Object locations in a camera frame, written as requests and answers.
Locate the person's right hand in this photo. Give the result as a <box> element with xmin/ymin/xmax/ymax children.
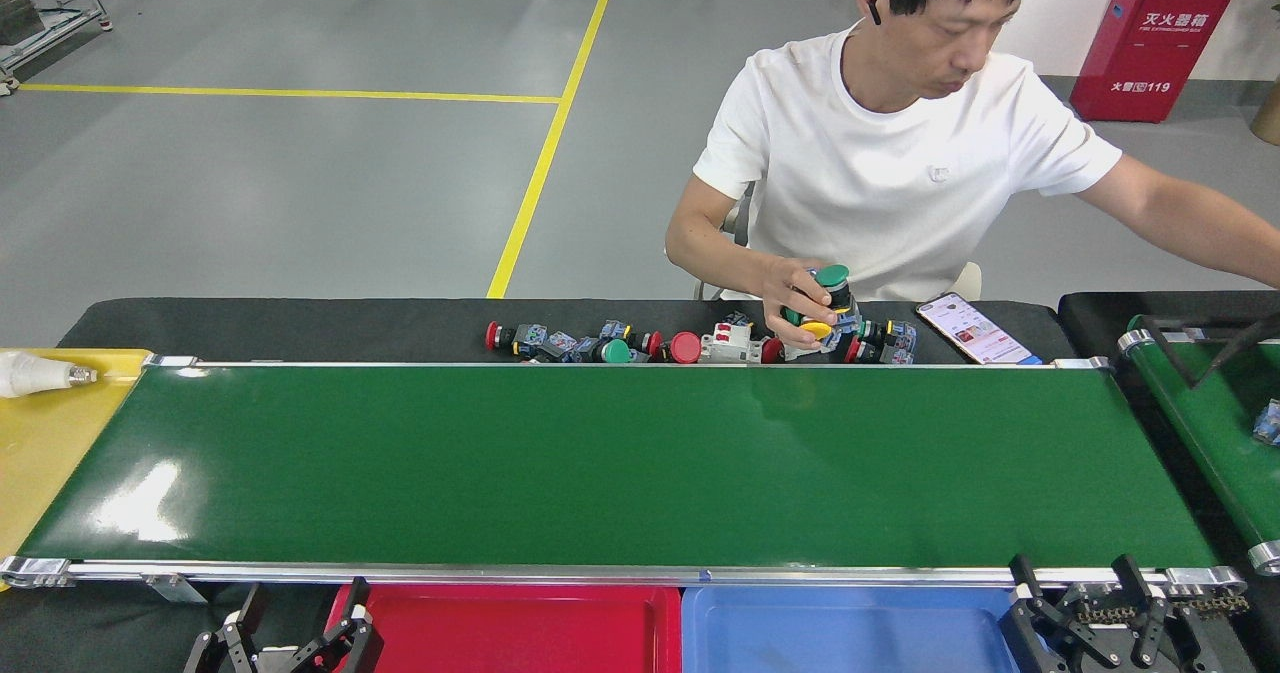
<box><xmin>758</xmin><ymin>256</ymin><xmax>851</xmax><ymax>350</ymax></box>

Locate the red fire extinguisher box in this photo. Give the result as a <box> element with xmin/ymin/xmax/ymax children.
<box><xmin>1068</xmin><ymin>0</ymin><xmax>1243</xmax><ymax>124</ymax></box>

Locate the yellow plastic bin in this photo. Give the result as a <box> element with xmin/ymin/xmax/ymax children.
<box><xmin>0</xmin><ymin>348</ymin><xmax>153</xmax><ymax>592</ymax></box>

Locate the red plastic bin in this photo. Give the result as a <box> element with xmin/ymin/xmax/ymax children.
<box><xmin>325</xmin><ymin>581</ymin><xmax>683</xmax><ymax>673</ymax></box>

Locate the conveyor drive chain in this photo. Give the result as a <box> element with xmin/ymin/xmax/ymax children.
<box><xmin>1060</xmin><ymin>593</ymin><xmax>1251</xmax><ymax>626</ymax></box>

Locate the yellow push button switch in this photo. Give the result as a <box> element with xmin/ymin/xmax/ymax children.
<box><xmin>798</xmin><ymin>313</ymin><xmax>863</xmax><ymax>352</ymax></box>

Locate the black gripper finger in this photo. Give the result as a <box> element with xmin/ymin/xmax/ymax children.
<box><xmin>1112</xmin><ymin>553</ymin><xmax>1206</xmax><ymax>673</ymax></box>
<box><xmin>185</xmin><ymin>583</ymin><xmax>273</xmax><ymax>673</ymax></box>
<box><xmin>290</xmin><ymin>577</ymin><xmax>384</xmax><ymax>673</ymax></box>
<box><xmin>1000</xmin><ymin>553</ymin><xmax>1123</xmax><ymax>673</ymax></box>

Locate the green side belt conveyor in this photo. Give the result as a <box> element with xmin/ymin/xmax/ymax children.
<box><xmin>1118</xmin><ymin>313</ymin><xmax>1280</xmax><ymax>576</ymax></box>

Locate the smartphone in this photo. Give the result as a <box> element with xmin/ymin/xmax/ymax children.
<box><xmin>915</xmin><ymin>291</ymin><xmax>1041</xmax><ymax>366</ymax></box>

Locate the white circuit breaker red lever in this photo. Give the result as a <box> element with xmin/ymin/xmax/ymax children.
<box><xmin>700</xmin><ymin>321</ymin><xmax>756</xmax><ymax>365</ymax></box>

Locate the person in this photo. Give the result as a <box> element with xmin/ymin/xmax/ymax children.
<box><xmin>665</xmin><ymin>0</ymin><xmax>1280</xmax><ymax>350</ymax></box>

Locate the blue plastic bin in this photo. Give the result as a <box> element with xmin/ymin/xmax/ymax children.
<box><xmin>682</xmin><ymin>583</ymin><xmax>1041</xmax><ymax>673</ymax></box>

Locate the potted plant brass pot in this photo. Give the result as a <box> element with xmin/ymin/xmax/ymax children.
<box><xmin>1250</xmin><ymin>0</ymin><xmax>1280</xmax><ymax>147</ymax></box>

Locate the white light bulb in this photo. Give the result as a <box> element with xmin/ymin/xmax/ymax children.
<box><xmin>0</xmin><ymin>350</ymin><xmax>99</xmax><ymax>399</ymax></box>

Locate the thick black cable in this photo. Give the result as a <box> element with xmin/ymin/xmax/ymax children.
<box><xmin>1140</xmin><ymin>311</ymin><xmax>1280</xmax><ymax>390</ymax></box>

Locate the metal cart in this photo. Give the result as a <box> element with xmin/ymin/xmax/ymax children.
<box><xmin>0</xmin><ymin>0</ymin><xmax>113</xmax><ymax>94</ymax></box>

